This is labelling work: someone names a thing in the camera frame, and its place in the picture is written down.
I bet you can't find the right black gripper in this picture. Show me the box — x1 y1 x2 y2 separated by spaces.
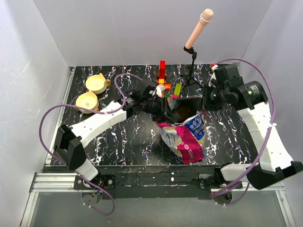
197 82 229 111

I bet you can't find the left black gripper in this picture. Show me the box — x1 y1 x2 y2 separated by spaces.
142 96 178 126

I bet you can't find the pink pet food bag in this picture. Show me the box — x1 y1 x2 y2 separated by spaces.
156 96 205 165

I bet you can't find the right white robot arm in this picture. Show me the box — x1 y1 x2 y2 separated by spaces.
202 81 303 190

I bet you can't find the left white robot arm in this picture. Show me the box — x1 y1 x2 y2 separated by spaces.
54 88 175 189

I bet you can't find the upper yellow pet bowl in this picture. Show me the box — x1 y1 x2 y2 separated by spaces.
85 73 111 95

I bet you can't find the yellow pet bowl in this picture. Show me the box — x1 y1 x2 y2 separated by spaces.
85 73 111 95
76 91 99 111

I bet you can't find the lower yellow pet bowl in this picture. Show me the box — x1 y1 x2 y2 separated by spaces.
76 91 99 111

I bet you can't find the colourful toy block track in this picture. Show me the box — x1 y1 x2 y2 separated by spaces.
162 83 182 98

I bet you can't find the red toy block tower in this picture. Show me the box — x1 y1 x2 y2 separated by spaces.
157 60 167 85

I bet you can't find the black microphone stand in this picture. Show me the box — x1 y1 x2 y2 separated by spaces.
180 46 203 93

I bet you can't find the pink microphone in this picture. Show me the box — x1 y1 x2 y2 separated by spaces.
185 9 214 49

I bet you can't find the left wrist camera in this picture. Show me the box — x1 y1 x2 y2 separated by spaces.
137 80 165 98

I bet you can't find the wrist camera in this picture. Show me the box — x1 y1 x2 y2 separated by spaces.
208 64 244 90
137 80 165 98

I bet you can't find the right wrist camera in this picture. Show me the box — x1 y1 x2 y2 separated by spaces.
208 64 244 90

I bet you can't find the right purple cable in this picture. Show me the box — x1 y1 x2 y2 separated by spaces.
210 58 277 206

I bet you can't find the purple cable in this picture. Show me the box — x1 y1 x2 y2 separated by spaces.
39 73 144 216
210 58 277 206

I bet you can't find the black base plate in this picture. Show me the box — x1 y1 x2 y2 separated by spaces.
42 165 270 201

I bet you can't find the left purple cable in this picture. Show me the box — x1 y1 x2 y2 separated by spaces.
39 73 144 216

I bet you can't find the aluminium frame rail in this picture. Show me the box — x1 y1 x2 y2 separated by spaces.
20 66 296 227

